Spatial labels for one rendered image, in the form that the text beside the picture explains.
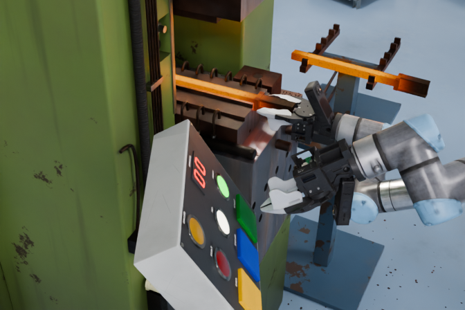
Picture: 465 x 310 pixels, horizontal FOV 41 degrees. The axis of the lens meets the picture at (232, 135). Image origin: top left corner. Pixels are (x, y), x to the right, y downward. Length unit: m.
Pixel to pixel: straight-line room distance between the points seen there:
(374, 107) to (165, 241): 1.41
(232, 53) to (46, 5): 0.78
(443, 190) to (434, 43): 3.33
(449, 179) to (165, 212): 0.50
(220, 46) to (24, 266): 0.84
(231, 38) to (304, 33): 2.51
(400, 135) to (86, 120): 0.62
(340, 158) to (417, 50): 3.18
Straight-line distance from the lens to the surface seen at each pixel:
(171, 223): 0.96
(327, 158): 1.16
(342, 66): 1.89
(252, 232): 1.23
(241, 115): 1.58
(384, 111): 2.22
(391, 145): 1.14
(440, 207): 1.14
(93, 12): 1.17
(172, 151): 1.12
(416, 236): 2.79
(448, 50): 4.36
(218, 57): 1.90
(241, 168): 1.56
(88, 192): 1.44
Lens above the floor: 1.85
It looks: 35 degrees down
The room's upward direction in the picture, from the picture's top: 1 degrees clockwise
